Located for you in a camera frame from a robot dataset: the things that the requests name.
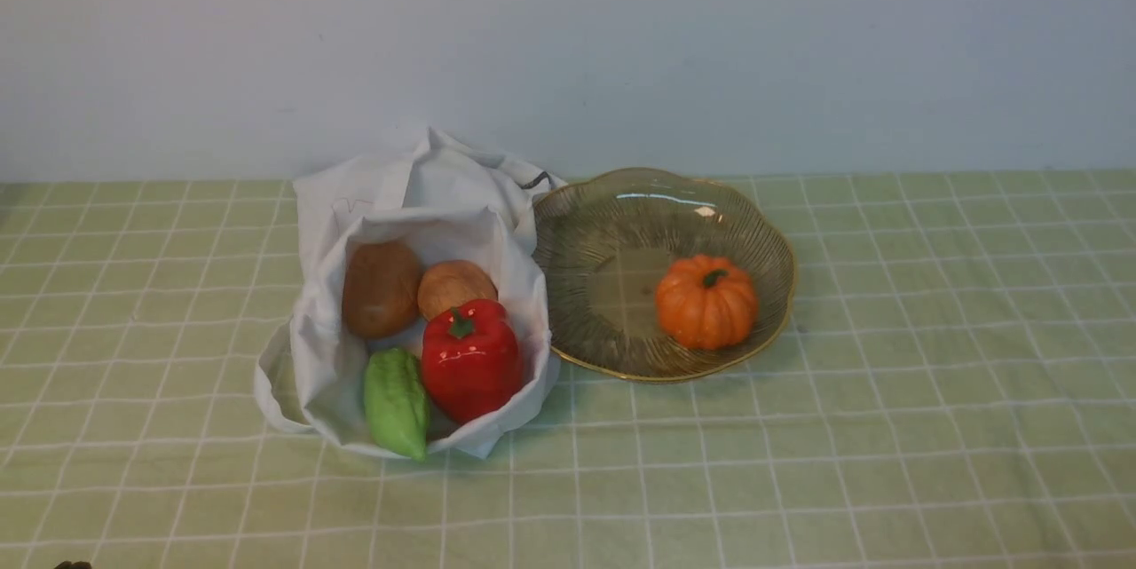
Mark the red bell pepper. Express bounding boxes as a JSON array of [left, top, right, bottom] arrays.
[[421, 298, 525, 424]]

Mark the white cloth bag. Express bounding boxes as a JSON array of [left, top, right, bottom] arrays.
[[253, 129, 563, 457]]

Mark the amber glass plate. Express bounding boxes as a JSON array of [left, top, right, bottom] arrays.
[[534, 168, 799, 384]]

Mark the small orange pumpkin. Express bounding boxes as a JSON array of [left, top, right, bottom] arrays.
[[654, 256, 760, 351]]

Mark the dark brown potato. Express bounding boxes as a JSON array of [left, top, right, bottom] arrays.
[[342, 241, 423, 340]]

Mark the green bitter gourd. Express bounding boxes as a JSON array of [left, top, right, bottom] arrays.
[[364, 348, 431, 462]]

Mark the green checkered tablecloth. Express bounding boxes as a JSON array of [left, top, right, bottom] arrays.
[[1, 169, 1135, 568]]

